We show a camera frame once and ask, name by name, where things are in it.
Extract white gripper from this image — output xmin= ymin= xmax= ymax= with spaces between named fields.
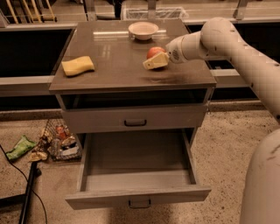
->
xmin=143 ymin=31 xmax=209 ymax=70

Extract red apple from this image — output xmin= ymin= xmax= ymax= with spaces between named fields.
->
xmin=146 ymin=46 xmax=165 ymax=59

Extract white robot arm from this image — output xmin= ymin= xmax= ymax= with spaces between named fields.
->
xmin=143 ymin=17 xmax=280 ymax=224

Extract closed grey upper drawer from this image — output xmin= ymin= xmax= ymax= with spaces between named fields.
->
xmin=62 ymin=105 xmax=207 ymax=134

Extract grey drawer cabinet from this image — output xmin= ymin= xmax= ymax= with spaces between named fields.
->
xmin=48 ymin=18 xmax=218 ymax=211

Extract open grey lower drawer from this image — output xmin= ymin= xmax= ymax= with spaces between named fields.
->
xmin=66 ymin=129 xmax=211 ymax=210

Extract white ceramic bowl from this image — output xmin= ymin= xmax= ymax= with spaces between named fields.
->
xmin=129 ymin=22 xmax=158 ymax=40

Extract white mesh bin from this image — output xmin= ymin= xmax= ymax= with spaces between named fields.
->
xmin=121 ymin=7 xmax=189 ymax=20

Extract yellow sponge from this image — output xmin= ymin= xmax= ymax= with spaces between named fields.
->
xmin=61 ymin=56 xmax=95 ymax=77

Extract wooden chair legs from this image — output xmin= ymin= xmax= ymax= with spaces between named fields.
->
xmin=0 ymin=0 xmax=58 ymax=25

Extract yellow snack bag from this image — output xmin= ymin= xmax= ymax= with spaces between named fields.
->
xmin=29 ymin=151 xmax=48 ymax=162

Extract green snack bag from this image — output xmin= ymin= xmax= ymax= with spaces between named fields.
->
xmin=6 ymin=136 xmax=36 ymax=161

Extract black floor stand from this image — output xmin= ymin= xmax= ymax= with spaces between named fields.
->
xmin=0 ymin=162 xmax=41 ymax=224

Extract wire basket of snacks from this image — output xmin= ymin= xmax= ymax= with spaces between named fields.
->
xmin=38 ymin=119 xmax=81 ymax=161

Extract black cable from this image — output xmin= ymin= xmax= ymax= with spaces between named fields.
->
xmin=0 ymin=143 xmax=49 ymax=224

